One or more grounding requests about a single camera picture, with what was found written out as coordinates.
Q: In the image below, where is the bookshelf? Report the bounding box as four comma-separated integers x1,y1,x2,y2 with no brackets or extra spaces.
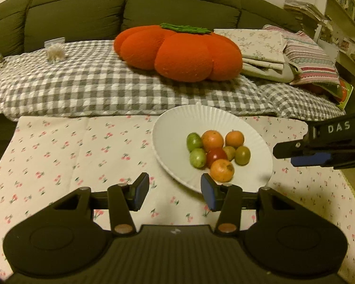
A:
324,0,355,95

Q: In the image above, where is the small white fluffy object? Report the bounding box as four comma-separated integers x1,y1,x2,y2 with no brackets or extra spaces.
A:
44,37,67,63

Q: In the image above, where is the dark green sofa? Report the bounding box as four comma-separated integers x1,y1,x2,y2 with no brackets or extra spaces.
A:
0,0,304,172

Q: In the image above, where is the white ribbed plate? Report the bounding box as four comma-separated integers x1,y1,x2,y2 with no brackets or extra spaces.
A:
152,104,274,194

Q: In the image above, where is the yellow-green jujube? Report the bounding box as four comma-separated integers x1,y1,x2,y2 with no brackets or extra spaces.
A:
235,146,251,165

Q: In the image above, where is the folded floral sheet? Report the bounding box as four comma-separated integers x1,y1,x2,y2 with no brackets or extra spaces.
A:
213,29,288,71

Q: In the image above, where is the smooth orange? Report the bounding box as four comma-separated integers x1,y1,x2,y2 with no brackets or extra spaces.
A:
225,130,245,149

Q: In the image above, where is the striped pink pillow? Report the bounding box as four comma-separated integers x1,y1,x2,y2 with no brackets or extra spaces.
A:
262,24,341,86

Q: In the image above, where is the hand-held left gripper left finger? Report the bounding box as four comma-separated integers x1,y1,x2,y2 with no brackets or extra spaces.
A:
52,172,150,237

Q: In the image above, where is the green and red book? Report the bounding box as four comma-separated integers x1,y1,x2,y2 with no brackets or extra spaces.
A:
328,78,354,111

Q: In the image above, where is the orange pumpkin cushion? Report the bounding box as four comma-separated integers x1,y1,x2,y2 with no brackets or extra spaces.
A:
113,23,244,82

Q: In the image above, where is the folded beige cloth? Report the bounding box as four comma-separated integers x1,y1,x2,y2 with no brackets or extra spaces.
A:
241,62,302,84

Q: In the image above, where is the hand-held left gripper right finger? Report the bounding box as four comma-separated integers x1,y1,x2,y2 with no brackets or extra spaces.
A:
200,173,299,237

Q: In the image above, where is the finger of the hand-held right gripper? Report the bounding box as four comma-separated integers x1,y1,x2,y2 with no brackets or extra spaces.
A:
273,140,314,159
290,153,333,167

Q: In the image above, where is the large orange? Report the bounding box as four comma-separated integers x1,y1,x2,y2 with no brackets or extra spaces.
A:
201,130,224,152

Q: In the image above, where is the blemished orange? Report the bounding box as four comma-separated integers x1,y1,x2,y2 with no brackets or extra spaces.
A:
210,159,235,183

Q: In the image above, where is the green jujube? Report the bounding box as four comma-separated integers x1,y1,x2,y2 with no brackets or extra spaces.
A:
186,133,202,153
190,148,208,169

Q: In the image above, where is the grey gingham blanket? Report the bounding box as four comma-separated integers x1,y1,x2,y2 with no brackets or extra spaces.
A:
0,40,345,122

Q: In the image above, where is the red tomato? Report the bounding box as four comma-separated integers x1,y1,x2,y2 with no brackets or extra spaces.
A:
206,147,228,168

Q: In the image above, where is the cherry print tablecloth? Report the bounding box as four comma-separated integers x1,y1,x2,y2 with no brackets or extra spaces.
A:
0,114,355,284

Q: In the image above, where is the stack of papers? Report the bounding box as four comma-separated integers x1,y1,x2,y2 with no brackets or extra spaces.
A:
284,0,332,27

